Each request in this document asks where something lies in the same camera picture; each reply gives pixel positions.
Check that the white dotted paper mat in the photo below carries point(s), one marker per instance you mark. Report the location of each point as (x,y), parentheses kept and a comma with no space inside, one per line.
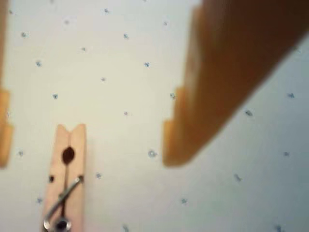
(120,96)

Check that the wooden clothespin with metal spring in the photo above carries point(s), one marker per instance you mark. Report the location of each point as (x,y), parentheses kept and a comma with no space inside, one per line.
(77,149)

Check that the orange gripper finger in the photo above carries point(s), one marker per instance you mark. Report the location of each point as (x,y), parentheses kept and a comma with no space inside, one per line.
(4,135)
(229,60)

